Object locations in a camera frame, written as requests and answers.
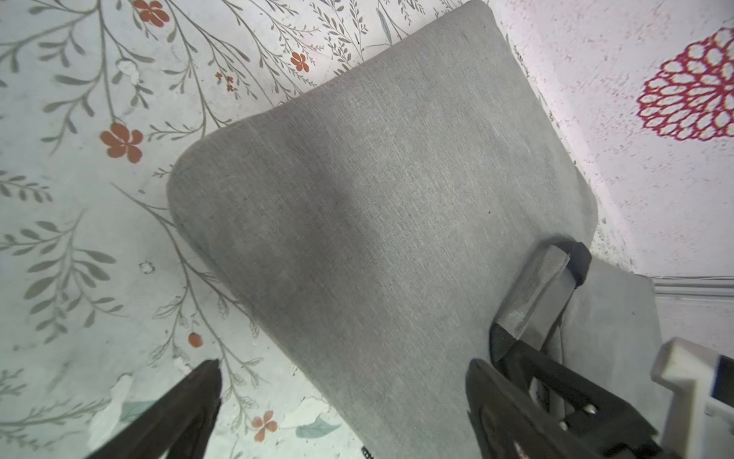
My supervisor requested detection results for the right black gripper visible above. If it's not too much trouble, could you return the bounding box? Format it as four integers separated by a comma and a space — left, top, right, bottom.
489, 326, 678, 458

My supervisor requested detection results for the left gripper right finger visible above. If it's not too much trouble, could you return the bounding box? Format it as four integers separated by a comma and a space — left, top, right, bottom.
466, 359, 598, 458

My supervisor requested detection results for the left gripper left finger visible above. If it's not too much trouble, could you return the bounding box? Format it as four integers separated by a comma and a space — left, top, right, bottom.
90, 360, 223, 459

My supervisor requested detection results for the grey laptop bag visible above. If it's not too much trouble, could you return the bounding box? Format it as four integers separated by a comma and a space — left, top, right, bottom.
167, 1, 668, 458

